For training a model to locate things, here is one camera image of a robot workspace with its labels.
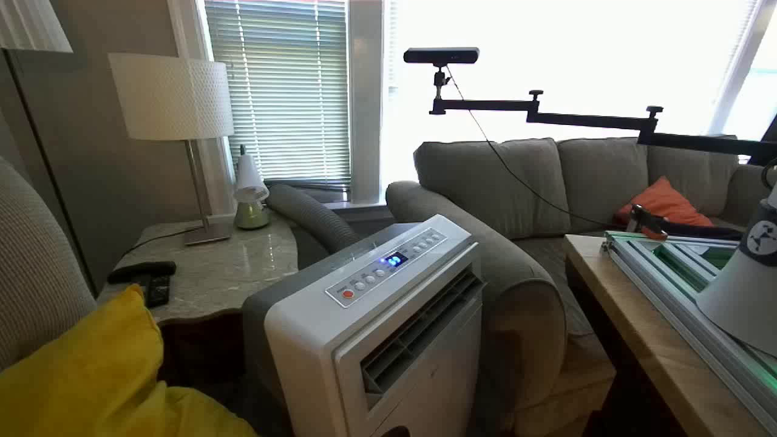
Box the white window blinds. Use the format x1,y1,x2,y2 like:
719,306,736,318
203,0,353,184

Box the yellow cloth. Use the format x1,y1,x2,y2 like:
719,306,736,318
0,284,260,437

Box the dark grey upholstered chair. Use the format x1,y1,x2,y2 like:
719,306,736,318
264,177,363,269

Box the black stereo camera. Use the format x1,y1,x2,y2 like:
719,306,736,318
400,47,481,69

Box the grey fabric sofa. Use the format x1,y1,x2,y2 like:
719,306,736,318
385,135,773,437

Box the white portable air conditioner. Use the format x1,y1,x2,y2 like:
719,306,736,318
240,211,487,437

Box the small black device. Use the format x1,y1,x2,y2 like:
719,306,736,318
107,261,181,311

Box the table lamp white drum shade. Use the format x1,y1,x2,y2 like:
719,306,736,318
107,51,238,251

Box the orange cushion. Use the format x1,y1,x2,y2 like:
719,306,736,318
613,176,717,234

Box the green white aluminium frame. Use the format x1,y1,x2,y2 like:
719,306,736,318
603,229,777,434

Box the thin black camera cable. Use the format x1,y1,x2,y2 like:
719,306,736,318
444,69,618,234

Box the beige ribbed armchair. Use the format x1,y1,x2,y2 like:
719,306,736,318
0,155,99,375

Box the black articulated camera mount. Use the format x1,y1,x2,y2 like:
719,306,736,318
427,65,777,167

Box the small white green lamp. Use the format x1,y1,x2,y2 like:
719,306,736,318
230,144,275,234

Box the marble side table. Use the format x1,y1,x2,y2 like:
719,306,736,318
97,213,302,325

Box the wooden table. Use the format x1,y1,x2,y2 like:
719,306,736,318
564,230,773,437

